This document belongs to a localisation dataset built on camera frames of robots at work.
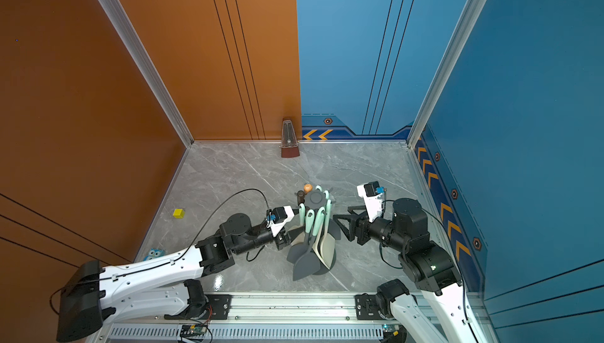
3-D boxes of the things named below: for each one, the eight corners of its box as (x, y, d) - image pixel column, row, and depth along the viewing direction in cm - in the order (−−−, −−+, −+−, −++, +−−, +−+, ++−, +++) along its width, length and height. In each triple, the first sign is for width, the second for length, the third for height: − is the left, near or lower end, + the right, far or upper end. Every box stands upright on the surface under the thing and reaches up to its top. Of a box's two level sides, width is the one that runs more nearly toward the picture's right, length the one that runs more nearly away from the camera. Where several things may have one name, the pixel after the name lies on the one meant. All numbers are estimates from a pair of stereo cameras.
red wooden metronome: (284, 157, 117) (280, 129, 102) (284, 149, 120) (281, 120, 106) (299, 157, 116) (297, 129, 102) (299, 149, 120) (297, 120, 106)
